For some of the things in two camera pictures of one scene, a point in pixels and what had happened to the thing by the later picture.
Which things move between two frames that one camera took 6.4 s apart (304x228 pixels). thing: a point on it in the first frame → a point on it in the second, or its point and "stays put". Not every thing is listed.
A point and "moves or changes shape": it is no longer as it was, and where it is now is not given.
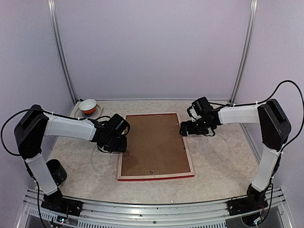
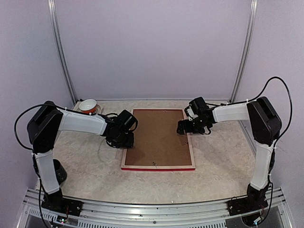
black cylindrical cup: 57,170 stays put
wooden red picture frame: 154,176 → 157,146
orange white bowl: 88,106 stays put
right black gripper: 191,129 stays put
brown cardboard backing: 154,145 moves or changes shape
